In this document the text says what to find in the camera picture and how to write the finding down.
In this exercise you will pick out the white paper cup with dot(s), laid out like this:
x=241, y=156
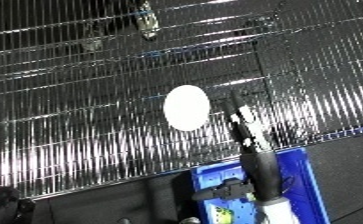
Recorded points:
x=186, y=107

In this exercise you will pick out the pale robot right arm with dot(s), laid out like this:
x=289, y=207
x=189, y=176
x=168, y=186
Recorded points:
x=278, y=213

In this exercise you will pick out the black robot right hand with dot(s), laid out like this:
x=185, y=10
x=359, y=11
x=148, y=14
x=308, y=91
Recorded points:
x=260, y=160

